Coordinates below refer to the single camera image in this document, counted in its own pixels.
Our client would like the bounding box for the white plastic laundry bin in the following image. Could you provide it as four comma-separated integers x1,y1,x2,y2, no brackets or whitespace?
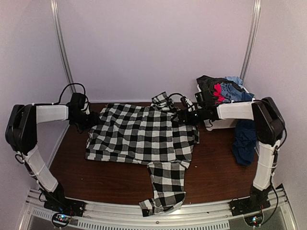
195,86,255,131

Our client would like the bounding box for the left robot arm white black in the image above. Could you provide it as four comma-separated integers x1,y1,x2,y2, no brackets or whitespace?
5,93,101,213

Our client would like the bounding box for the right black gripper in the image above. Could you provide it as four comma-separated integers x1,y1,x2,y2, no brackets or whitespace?
171,108,206,126

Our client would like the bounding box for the aluminium corner post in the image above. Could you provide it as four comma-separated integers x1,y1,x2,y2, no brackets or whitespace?
240,0,261,82
50,0,76,92

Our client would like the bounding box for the right black cable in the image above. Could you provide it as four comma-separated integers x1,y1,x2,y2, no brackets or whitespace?
167,92,187,113

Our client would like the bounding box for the black cable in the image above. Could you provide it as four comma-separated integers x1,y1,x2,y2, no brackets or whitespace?
57,82,93,106
167,92,187,113

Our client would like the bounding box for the right aluminium corner post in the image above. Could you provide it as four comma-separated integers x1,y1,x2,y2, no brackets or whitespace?
240,0,261,82

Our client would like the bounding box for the light blue garment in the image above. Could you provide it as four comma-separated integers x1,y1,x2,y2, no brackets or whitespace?
225,76,244,88

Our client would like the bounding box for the left black cable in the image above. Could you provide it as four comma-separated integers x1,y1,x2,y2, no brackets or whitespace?
57,82,93,106

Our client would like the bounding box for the navy blue garment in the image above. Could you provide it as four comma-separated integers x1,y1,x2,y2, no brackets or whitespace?
232,120,257,166

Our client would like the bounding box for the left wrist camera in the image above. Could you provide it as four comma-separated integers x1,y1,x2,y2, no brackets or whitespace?
82,102,90,115

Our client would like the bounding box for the blue patterned garment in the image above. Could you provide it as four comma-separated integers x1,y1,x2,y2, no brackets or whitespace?
220,83,254,103

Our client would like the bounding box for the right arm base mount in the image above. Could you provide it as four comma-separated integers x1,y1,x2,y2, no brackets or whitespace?
229,186,271,227

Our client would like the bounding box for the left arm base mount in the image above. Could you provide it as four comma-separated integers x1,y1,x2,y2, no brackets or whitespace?
41,184,86,229

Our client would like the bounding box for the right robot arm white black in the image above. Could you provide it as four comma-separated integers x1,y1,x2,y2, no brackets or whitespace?
171,92,286,215

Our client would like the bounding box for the aluminium front rail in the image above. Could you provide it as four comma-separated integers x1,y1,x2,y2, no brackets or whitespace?
24,189,291,230

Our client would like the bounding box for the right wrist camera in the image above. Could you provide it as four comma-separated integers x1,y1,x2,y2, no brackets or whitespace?
180,96,196,112

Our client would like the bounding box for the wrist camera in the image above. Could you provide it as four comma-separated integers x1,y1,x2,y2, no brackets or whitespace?
82,102,90,115
180,96,196,112

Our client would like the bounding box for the red pink garment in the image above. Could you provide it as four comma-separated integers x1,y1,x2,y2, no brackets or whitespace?
213,83,225,103

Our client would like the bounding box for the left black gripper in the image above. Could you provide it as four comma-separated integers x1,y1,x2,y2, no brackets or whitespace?
72,112,102,131

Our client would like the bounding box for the left aluminium corner post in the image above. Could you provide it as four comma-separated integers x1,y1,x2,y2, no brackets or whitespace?
50,0,76,92

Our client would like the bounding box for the dark grey garment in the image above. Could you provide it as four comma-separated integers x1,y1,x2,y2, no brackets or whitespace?
196,75,225,94

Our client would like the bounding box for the black white plaid shirt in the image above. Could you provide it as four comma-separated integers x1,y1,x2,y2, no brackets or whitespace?
85,92,199,217

